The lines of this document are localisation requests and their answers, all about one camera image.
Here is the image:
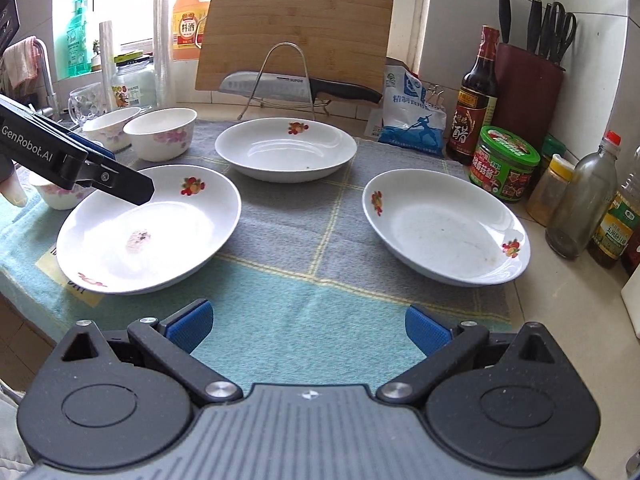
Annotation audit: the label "white floral bowl back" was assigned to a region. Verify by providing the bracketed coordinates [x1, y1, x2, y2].
[82, 106, 142, 153]

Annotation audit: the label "white floral bowl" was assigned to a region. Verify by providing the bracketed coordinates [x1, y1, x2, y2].
[124, 107, 198, 162]
[28, 172, 93, 210]
[82, 106, 142, 153]

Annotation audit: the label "white floral bowl front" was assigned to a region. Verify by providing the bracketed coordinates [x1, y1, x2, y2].
[124, 107, 198, 162]

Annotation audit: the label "white plate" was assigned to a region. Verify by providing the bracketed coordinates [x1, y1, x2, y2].
[55, 165, 242, 295]
[362, 169, 532, 287]
[215, 117, 357, 184]

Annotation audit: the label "gloved left hand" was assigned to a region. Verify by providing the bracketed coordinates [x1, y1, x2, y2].
[0, 154, 28, 207]

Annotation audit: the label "metal faucet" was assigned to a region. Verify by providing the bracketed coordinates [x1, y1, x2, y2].
[32, 37, 60, 120]

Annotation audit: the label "clear glass mug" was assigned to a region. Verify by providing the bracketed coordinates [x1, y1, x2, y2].
[67, 82, 106, 127]

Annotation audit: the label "plastic wrap roll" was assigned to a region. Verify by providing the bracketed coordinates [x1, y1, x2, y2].
[99, 21, 117, 112]

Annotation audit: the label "pink towel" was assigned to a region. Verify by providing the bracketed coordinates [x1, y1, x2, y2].
[1, 36, 38, 89]

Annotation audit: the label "green dish soap bottle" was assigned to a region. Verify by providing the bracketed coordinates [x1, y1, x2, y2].
[66, 0, 91, 78]

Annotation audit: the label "glass jar green lid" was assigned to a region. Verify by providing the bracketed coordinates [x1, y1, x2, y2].
[111, 50, 157, 110]

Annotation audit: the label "tall plastic cup stack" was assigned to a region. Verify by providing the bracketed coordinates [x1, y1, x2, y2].
[153, 0, 176, 108]

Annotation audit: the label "grey green checked cloth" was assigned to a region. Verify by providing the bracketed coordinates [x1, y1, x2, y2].
[1, 140, 510, 387]

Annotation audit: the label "yellow lid spice jar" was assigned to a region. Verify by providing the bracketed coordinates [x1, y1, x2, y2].
[526, 154, 575, 226]

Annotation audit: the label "orange cooking wine jug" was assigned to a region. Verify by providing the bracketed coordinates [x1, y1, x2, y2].
[171, 0, 210, 61]

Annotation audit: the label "cooking oil bottle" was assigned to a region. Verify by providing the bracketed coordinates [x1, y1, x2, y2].
[588, 150, 639, 269]

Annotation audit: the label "green lid sauce jar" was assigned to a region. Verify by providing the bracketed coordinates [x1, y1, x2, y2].
[469, 126, 540, 203]

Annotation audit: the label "white board edge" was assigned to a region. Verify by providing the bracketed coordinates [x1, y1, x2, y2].
[620, 266, 640, 339]

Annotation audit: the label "clear glass bottle red cap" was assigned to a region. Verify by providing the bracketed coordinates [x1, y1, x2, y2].
[546, 130, 622, 260]

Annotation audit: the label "green lid small jar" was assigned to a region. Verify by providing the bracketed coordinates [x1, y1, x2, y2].
[540, 133, 566, 165]

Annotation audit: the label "white blue salt bag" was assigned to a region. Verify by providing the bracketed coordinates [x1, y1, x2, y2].
[378, 58, 447, 158]

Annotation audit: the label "dark vinegar bottle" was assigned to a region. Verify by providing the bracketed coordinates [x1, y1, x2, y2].
[446, 25, 500, 166]

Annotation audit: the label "metal binder clips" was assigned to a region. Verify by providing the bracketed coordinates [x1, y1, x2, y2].
[425, 84, 445, 110]

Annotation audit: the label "bamboo cutting board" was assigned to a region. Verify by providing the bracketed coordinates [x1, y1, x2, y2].
[195, 0, 394, 92]

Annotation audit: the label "dark red knife block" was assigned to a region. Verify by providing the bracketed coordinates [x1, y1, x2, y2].
[491, 44, 565, 151]

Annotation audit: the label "black scissors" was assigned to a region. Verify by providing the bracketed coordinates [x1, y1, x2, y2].
[548, 1, 577, 65]

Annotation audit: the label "kitchen knife black handle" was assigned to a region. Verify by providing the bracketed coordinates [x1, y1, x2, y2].
[218, 70, 383, 105]

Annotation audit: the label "metal wire rack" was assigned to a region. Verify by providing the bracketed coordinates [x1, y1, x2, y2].
[236, 41, 317, 122]

